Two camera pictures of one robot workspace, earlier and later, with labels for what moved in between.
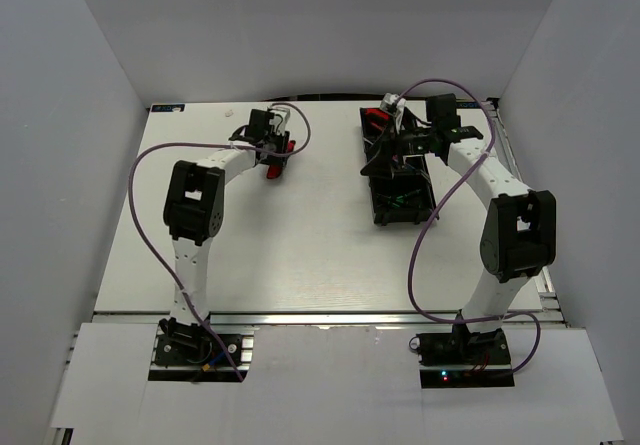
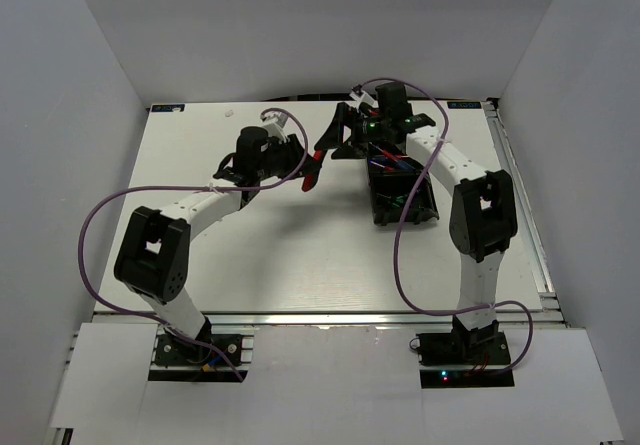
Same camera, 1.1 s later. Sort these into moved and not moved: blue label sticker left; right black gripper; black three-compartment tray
Moved: right black gripper
Not moved: blue label sticker left; black three-compartment tray
